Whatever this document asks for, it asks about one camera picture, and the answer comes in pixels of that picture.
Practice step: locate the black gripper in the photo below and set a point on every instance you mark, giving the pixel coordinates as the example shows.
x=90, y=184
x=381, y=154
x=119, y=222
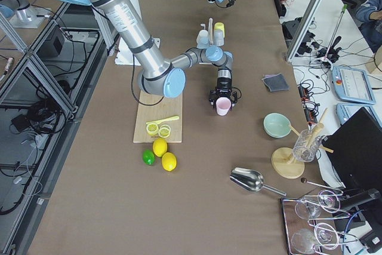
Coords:
x=224, y=83

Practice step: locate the pink cup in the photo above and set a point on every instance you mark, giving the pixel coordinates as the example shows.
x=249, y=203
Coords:
x=223, y=105

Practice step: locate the light blue cup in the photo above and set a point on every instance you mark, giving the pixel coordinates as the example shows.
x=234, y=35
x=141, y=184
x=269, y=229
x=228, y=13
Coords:
x=202, y=42

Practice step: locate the grey cup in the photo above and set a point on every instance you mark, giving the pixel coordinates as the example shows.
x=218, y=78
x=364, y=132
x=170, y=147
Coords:
x=218, y=37

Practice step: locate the white cup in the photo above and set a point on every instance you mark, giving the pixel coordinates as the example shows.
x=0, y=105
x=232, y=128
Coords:
x=203, y=33

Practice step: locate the yellow cup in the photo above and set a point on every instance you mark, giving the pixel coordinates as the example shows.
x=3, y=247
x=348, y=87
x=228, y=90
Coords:
x=219, y=26

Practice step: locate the wooden cutting board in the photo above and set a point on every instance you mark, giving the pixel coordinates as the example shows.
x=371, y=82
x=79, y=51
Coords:
x=166, y=108

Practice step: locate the yellow plastic knife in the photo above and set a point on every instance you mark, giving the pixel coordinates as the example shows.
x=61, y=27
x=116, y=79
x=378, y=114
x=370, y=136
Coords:
x=159, y=121

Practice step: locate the mint green bowl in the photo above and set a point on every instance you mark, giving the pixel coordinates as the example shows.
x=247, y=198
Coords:
x=276, y=125

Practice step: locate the grey cloth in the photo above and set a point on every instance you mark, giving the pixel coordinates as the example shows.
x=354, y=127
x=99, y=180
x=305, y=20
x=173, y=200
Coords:
x=275, y=83

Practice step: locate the lemon slice lower left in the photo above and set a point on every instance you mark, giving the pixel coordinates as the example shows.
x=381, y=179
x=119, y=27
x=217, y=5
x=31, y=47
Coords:
x=164, y=131

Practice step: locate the lemon slice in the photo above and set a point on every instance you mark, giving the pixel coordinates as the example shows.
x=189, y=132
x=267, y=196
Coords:
x=164, y=131
x=152, y=128

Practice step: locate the lemon slice top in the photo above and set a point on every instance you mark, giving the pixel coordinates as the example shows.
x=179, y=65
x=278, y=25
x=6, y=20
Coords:
x=152, y=128

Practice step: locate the yellow lemon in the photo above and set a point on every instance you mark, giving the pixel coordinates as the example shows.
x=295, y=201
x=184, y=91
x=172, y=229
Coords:
x=160, y=147
x=169, y=161

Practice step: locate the metal scoop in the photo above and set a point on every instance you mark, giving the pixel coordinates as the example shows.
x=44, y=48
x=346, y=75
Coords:
x=252, y=180

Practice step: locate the wooden mug tree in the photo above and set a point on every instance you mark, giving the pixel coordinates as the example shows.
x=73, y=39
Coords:
x=284, y=162

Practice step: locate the green lime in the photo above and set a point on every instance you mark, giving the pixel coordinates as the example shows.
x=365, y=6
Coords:
x=148, y=157

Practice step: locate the glass mug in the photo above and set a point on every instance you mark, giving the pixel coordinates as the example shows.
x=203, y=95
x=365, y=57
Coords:
x=306, y=146

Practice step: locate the blue teach pendant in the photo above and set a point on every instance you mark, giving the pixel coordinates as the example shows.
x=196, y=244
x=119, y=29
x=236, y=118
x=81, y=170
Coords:
x=345, y=111
x=352, y=85

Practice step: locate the black monitor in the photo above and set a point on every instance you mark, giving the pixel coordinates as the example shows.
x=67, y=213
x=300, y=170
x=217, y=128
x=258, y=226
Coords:
x=357, y=151

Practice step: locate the wine glass rack tray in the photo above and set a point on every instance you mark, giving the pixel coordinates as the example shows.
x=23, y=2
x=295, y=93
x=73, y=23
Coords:
x=317, y=223

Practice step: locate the person in dark clothes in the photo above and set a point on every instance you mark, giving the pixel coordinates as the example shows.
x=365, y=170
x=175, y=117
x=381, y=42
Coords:
x=369, y=14

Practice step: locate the white wire cup rack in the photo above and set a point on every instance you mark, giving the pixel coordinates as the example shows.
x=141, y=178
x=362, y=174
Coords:
x=211, y=29

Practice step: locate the aluminium frame post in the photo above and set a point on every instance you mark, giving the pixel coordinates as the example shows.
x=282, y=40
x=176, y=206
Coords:
x=302, y=29

